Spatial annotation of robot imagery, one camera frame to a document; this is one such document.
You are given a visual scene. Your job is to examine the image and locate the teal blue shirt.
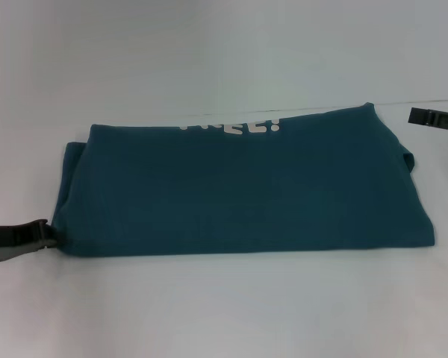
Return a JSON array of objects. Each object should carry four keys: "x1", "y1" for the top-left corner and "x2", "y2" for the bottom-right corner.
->
[{"x1": 52, "y1": 101, "x2": 435, "y2": 259}]

